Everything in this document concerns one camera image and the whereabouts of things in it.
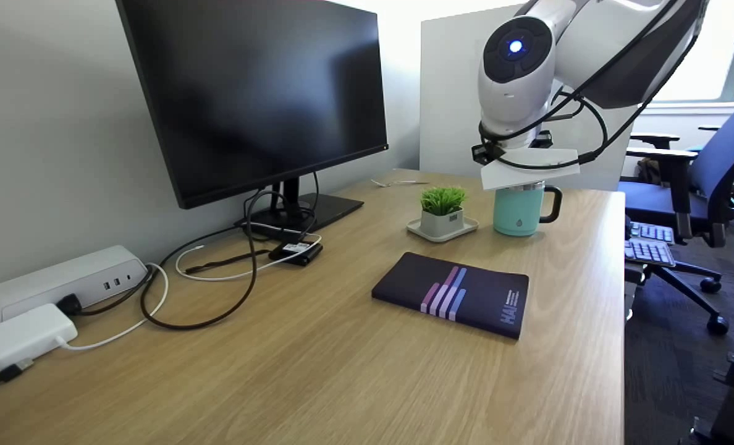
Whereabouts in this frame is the teal thermocup with black handle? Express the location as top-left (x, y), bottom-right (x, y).
top-left (492, 180), bottom-right (566, 243)

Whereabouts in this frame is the dark notebook with coloured stripes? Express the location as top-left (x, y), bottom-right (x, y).
top-left (369, 250), bottom-right (532, 342)

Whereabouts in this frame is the black computer monitor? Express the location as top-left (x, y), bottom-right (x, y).
top-left (114, 0), bottom-right (391, 234)

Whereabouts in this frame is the white power strip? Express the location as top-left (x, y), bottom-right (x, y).
top-left (0, 243), bottom-right (150, 323)

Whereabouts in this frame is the blue office chair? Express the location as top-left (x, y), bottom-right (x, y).
top-left (617, 84), bottom-right (734, 338)

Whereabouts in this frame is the white power adapter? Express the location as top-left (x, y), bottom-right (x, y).
top-left (0, 301), bottom-right (81, 376)

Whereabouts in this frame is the black adapter dongle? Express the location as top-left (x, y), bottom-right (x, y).
top-left (266, 237), bottom-right (326, 270)

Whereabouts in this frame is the white cable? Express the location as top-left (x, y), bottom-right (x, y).
top-left (55, 260), bottom-right (172, 357)
top-left (172, 234), bottom-right (326, 285)

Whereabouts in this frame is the small green plant white pot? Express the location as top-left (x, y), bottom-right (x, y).
top-left (405, 186), bottom-right (480, 247)

